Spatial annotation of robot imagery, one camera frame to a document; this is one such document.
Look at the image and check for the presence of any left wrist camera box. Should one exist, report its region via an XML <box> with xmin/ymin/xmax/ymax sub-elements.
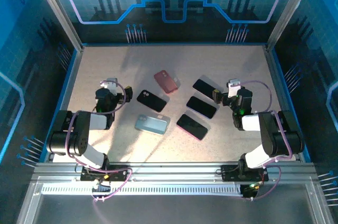
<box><xmin>99</xmin><ymin>77</ymin><xmax>118</xmax><ymax>96</ymax></box>

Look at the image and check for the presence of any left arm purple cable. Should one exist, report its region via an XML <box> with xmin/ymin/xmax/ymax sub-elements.
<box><xmin>64</xmin><ymin>80</ymin><xmax>133</xmax><ymax>224</ymax></box>

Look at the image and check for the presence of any aluminium table side rail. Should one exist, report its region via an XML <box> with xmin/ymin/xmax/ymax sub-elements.
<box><xmin>264</xmin><ymin>44</ymin><xmax>312</xmax><ymax>163</ymax></box>
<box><xmin>39</xmin><ymin>45</ymin><xmax>85</xmax><ymax>163</ymax></box>

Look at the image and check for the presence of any light blue phone case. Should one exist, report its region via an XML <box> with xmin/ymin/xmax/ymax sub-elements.
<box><xmin>134</xmin><ymin>114</ymin><xmax>171</xmax><ymax>136</ymax></box>

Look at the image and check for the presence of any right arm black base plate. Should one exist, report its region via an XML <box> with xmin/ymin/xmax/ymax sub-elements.
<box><xmin>221</xmin><ymin>164</ymin><xmax>269</xmax><ymax>182</ymax></box>

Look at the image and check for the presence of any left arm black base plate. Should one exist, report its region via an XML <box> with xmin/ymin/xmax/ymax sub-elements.
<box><xmin>80</xmin><ymin>164</ymin><xmax>133</xmax><ymax>182</ymax></box>

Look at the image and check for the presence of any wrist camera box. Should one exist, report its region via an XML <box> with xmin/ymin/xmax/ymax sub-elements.
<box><xmin>227</xmin><ymin>78</ymin><xmax>242</xmax><ymax>98</ymax></box>
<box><xmin>99</xmin><ymin>77</ymin><xmax>118</xmax><ymax>96</ymax></box>

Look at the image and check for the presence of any lavender-edged black phone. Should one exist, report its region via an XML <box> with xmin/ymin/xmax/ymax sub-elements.
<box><xmin>186</xmin><ymin>96</ymin><xmax>218</xmax><ymax>119</ymax></box>

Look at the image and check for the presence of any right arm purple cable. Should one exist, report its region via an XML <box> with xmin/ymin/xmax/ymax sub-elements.
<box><xmin>239</xmin><ymin>80</ymin><xmax>294</xmax><ymax>201</ymax></box>

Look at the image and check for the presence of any aluminium frame post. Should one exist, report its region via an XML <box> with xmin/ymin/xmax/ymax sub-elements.
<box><xmin>29</xmin><ymin>0</ymin><xmax>85</xmax><ymax>52</ymax></box>
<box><xmin>265</xmin><ymin>0</ymin><xmax>319</xmax><ymax>52</ymax></box>

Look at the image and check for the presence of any black phone case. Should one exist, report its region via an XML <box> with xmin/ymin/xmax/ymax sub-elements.
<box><xmin>136</xmin><ymin>89</ymin><xmax>167</xmax><ymax>113</ymax></box>

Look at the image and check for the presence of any circuit board with LED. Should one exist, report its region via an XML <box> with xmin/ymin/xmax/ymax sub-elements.
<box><xmin>241</xmin><ymin>181</ymin><xmax>262</xmax><ymax>200</ymax></box>

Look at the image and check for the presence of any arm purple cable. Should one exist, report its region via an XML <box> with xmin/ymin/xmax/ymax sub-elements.
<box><xmin>239</xmin><ymin>80</ymin><xmax>294</xmax><ymax>201</ymax></box>
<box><xmin>64</xmin><ymin>80</ymin><xmax>133</xmax><ymax>224</ymax></box>

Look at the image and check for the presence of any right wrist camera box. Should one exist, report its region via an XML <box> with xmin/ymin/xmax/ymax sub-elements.
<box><xmin>227</xmin><ymin>78</ymin><xmax>242</xmax><ymax>98</ymax></box>

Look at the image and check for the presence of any aluminium frame cross rail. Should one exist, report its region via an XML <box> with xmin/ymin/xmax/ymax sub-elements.
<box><xmin>31</xmin><ymin>161</ymin><xmax>317</xmax><ymax>184</ymax></box>

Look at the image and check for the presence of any grey metal platform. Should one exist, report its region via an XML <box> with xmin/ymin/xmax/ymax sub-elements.
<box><xmin>15</xmin><ymin>176</ymin><xmax>336</xmax><ymax>224</ymax></box>

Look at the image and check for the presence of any white slotted cable duct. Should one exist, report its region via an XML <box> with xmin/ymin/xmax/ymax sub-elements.
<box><xmin>41</xmin><ymin>184</ymin><xmax>243</xmax><ymax>196</ymax></box>

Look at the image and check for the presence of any pink-edged black phone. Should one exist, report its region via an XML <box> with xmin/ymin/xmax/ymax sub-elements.
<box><xmin>176</xmin><ymin>114</ymin><xmax>209</xmax><ymax>141</ymax></box>

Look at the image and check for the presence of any red phone case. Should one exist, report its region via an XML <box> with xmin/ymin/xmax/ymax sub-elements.
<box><xmin>154</xmin><ymin>70</ymin><xmax>178</xmax><ymax>95</ymax></box>

